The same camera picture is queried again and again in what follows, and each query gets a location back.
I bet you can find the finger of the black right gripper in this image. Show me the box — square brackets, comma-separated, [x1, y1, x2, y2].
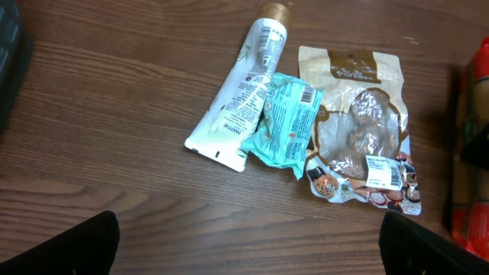
[461, 125, 489, 170]

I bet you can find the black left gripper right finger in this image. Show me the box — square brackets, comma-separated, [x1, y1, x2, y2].
[379, 212, 488, 275]

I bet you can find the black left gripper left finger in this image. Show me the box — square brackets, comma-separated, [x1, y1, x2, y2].
[1, 211, 120, 275]

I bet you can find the beige dried fruit pouch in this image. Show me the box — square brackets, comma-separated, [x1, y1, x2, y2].
[298, 46, 422, 215]

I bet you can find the white Pantene tube gold cap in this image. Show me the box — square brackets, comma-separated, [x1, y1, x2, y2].
[184, 3, 292, 172]

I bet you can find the teal snack packet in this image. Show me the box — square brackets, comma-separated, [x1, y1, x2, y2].
[241, 73, 324, 180]

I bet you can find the grey plastic shopping basket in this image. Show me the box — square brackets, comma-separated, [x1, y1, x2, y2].
[1, 0, 24, 130]

